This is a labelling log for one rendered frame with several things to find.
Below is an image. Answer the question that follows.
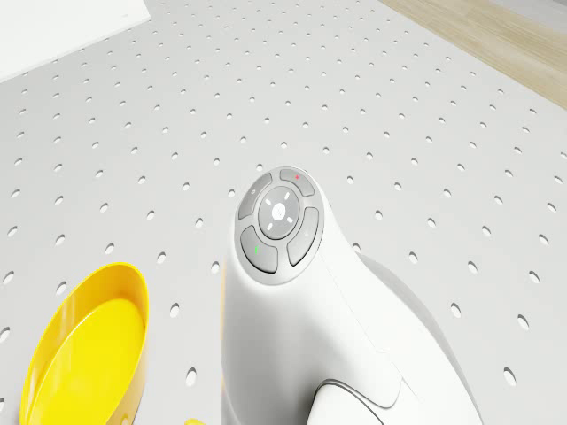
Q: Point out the yellow bowl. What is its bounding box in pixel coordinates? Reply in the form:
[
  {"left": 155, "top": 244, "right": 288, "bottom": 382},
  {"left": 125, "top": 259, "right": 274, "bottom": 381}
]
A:
[{"left": 19, "top": 262, "right": 151, "bottom": 425}]

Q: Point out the white board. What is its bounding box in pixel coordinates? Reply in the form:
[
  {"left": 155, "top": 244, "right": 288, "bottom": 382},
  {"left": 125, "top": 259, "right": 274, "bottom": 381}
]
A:
[{"left": 0, "top": 0, "right": 152, "bottom": 83}]

